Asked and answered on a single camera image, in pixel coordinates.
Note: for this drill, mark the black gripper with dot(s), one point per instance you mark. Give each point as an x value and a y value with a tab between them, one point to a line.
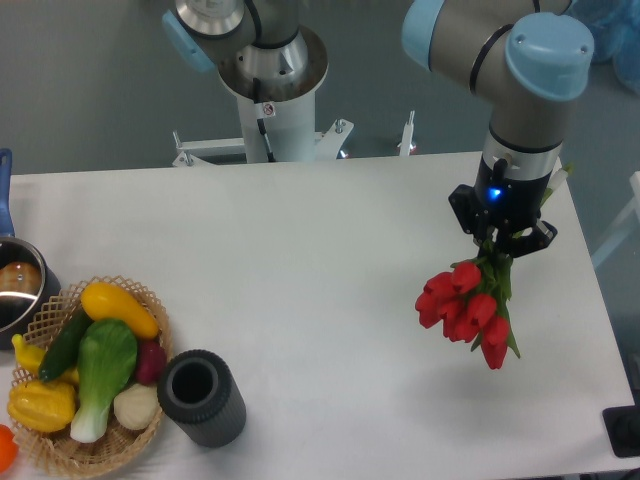
501	210

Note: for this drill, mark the red tulip bouquet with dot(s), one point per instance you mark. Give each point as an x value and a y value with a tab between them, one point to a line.
470	302

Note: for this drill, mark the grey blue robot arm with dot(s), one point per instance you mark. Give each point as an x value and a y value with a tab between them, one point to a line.
529	59

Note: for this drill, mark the dark grey ribbed vase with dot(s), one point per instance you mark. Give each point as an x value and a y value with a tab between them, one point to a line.
198	392

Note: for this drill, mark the blue plastic bag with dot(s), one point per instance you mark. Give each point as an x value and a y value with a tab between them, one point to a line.
614	26

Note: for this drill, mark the black device at edge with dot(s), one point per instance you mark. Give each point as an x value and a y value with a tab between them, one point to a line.
622	426

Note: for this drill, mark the red radish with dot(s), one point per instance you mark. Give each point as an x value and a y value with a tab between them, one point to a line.
151	361

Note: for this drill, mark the yellow squash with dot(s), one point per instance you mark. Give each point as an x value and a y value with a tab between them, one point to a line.
102	301

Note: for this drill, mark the beige garlic bulb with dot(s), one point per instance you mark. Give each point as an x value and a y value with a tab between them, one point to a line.
135	407

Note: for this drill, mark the green bok choy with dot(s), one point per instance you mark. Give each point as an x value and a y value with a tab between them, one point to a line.
106	360

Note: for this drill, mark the green cucumber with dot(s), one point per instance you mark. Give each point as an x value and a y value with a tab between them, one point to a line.
63	352

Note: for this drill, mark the small yellow gourd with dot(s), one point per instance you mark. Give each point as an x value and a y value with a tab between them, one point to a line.
29	358

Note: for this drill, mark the yellow bell pepper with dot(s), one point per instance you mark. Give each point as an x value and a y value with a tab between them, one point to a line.
43	407

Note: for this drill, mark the woven wicker basket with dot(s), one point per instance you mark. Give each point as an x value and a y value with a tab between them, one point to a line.
57	454

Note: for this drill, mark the orange pepper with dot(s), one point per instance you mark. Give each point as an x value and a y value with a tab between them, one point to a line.
8	448

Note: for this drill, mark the white frame at right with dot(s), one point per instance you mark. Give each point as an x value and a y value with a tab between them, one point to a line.
622	226

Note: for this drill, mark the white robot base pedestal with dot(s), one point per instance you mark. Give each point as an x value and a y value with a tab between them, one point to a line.
275	92

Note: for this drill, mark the blue handled steel pot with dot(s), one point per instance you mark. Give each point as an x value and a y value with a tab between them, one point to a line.
27	281

